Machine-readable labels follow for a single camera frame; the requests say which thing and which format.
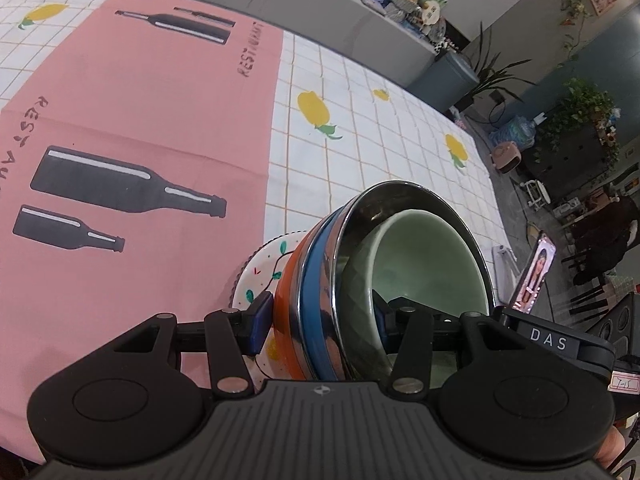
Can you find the patterned slippers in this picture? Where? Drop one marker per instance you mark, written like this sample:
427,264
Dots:
458,116

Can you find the grey trash can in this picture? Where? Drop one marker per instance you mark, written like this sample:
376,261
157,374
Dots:
445,80

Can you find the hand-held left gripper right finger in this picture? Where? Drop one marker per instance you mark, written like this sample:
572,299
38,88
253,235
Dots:
402,312

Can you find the long leaf potted plant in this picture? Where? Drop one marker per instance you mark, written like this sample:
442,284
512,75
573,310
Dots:
492,70

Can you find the blue water jug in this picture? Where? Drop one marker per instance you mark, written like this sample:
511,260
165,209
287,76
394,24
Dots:
515,132

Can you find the small white stool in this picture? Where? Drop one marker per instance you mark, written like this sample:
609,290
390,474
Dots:
535,192

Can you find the green ceramic bowl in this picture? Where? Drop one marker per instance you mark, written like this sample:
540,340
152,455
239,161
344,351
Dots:
425,260

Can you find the blue steel bowl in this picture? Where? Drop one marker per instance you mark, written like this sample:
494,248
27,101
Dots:
312,280

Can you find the orange steel bowl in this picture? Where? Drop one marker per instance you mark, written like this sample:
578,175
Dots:
287,310

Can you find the round white hand fan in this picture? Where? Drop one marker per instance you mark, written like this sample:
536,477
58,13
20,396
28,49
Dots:
431,10

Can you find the pink bottle print mat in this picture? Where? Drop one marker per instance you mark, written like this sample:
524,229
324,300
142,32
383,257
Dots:
150,100

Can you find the person's right hand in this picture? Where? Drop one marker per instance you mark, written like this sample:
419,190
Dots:
611,447

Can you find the white painted ceramic plate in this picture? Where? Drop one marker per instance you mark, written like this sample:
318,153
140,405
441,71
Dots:
265,265

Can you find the hanging vine plant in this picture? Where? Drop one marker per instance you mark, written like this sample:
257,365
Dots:
575,10

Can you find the dark cabinet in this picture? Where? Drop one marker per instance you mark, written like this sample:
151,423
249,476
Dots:
570,165

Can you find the bushy green potted plant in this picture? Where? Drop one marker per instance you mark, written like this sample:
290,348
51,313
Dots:
580,110

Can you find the marble television console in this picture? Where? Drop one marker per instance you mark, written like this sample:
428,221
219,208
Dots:
360,25

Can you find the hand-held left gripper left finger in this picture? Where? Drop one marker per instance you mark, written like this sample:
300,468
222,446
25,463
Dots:
260,317

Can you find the pink space heater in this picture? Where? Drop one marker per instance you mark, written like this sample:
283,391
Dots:
506,157

